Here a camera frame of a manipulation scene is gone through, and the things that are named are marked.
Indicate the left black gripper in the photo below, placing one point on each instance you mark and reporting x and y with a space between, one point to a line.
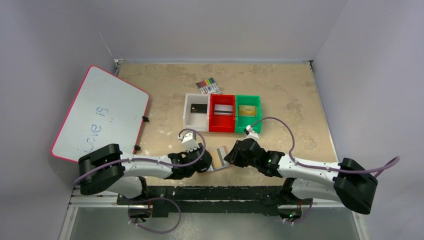
201 148

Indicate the white plastic bin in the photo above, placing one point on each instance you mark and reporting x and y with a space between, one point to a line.
197 121

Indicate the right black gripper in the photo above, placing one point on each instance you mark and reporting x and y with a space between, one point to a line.
238 153

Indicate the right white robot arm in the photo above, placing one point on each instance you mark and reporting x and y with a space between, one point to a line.
307 179

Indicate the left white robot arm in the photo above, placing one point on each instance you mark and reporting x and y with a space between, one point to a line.
112 170

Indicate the pink leather card holder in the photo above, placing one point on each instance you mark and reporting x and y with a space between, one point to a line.
208 171

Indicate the red framed whiteboard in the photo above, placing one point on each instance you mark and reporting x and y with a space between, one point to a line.
105 110

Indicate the pack of coloured markers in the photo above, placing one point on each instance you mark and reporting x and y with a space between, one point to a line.
208 86

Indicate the black credit card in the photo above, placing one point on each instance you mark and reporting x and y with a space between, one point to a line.
199 108

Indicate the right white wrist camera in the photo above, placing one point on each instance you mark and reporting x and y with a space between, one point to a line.
251 134

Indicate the red plastic bin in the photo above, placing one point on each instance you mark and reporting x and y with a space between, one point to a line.
222 123

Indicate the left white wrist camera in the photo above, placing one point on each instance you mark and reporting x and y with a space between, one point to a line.
189 142

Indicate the silver credit card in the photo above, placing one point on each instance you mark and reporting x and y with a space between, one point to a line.
223 110

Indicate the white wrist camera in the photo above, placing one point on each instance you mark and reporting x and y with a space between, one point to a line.
189 142
251 134

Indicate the green plastic bin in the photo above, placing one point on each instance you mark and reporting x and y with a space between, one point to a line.
242 122

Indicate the gold card in bin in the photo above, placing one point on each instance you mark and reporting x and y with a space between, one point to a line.
247 110

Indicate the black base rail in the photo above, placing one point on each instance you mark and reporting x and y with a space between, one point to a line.
215 198

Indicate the orange credit card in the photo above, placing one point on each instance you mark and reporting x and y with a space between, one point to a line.
217 155

